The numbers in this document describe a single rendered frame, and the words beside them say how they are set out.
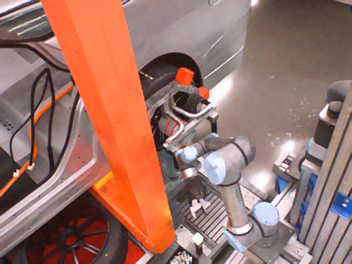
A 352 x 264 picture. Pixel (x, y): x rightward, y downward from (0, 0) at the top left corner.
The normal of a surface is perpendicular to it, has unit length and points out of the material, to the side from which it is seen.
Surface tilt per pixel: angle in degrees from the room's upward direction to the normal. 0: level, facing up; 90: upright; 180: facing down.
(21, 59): 6
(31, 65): 6
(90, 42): 90
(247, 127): 0
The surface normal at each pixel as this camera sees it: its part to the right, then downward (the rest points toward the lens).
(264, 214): 0.01, -0.70
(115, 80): 0.70, 0.49
